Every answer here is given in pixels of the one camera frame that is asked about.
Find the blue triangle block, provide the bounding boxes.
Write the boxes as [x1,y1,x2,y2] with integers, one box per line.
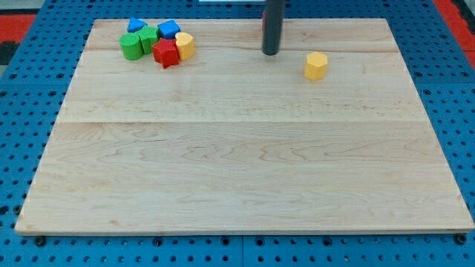
[127,17,148,33]

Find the yellow hexagon block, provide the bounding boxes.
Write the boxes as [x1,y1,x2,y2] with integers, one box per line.
[304,52,328,81]

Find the wooden board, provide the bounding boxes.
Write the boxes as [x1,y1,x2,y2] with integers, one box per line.
[16,19,474,236]

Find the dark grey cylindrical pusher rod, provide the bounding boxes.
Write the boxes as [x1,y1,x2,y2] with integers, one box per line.
[262,0,285,56]

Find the green angular block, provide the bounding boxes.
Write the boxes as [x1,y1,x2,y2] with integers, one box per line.
[136,26,159,55]

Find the green cylinder block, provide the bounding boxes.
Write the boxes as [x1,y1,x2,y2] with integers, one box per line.
[119,33,144,61]

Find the red star block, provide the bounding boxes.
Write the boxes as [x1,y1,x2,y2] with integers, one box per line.
[152,38,180,69]

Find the blue cube block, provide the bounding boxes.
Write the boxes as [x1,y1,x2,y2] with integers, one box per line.
[157,20,181,39]

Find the yellow rounded block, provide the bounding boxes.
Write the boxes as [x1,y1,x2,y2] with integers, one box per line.
[175,32,196,61]

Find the red circle block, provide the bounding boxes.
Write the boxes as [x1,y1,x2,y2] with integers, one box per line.
[261,10,266,32]

